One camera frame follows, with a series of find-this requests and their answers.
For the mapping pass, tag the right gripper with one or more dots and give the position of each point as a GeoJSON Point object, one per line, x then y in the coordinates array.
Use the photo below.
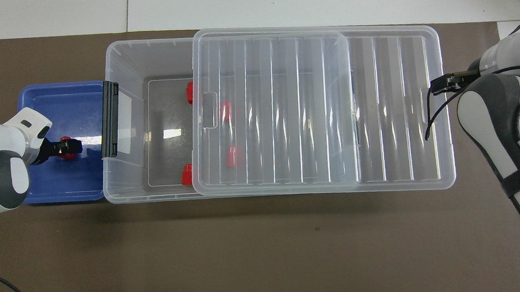
{"type": "Point", "coordinates": [473, 71]}

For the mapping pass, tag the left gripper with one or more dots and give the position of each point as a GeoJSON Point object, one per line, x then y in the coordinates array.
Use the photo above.
{"type": "Point", "coordinates": [46, 150]}

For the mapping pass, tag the red block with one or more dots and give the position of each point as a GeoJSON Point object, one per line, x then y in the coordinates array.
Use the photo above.
{"type": "Point", "coordinates": [190, 92]}
{"type": "Point", "coordinates": [226, 111]}
{"type": "Point", "coordinates": [231, 157]}
{"type": "Point", "coordinates": [66, 146]}
{"type": "Point", "coordinates": [186, 175]}

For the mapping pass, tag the clear plastic box lid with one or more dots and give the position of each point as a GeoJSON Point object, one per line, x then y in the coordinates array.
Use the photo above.
{"type": "Point", "coordinates": [396, 112]}

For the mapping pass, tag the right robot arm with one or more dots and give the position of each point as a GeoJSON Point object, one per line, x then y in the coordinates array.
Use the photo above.
{"type": "Point", "coordinates": [489, 107]}

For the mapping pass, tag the black box latch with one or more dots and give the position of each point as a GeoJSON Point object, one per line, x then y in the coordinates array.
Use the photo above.
{"type": "Point", "coordinates": [110, 118]}

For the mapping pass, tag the clear plastic storage box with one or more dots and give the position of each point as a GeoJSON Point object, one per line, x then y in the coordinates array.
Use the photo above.
{"type": "Point", "coordinates": [162, 62]}

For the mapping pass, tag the blue plastic tray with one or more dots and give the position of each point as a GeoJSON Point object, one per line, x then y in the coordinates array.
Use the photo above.
{"type": "Point", "coordinates": [62, 107]}

